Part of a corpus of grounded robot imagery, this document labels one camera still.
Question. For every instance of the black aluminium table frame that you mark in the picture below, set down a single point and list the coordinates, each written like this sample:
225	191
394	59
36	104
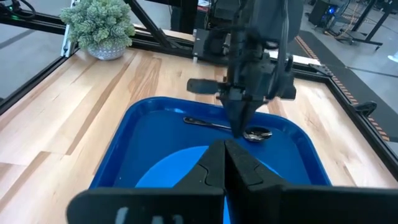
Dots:
31	25

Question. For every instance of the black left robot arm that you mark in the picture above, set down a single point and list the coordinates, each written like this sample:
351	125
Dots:
273	18

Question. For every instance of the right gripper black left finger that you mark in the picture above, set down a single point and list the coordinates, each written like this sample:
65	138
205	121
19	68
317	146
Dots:
186	205

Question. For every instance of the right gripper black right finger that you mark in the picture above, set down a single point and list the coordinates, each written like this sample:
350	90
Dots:
280	205

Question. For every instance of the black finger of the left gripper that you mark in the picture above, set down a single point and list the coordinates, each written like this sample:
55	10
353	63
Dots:
250	110
236	113

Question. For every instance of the white corner bracket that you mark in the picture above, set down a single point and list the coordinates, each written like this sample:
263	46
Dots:
66	43

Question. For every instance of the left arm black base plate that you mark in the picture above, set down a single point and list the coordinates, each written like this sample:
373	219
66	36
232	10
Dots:
202	43

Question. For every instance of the blue round plate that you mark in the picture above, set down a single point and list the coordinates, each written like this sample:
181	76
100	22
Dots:
174	168

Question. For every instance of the dark blue plastic tray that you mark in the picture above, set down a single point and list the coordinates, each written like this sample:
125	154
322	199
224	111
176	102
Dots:
155	130

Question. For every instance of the black computer tower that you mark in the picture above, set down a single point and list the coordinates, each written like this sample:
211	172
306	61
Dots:
321	14

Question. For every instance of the green potted succulent plant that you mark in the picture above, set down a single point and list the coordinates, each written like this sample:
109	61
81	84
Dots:
99	28

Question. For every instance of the black desk leg frame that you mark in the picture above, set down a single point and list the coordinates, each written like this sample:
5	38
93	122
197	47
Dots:
363	39

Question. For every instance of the black device with green light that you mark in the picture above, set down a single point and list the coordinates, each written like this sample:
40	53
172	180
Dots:
12	7

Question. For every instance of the black orange-striped floor mat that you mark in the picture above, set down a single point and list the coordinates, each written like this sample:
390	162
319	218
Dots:
354	82

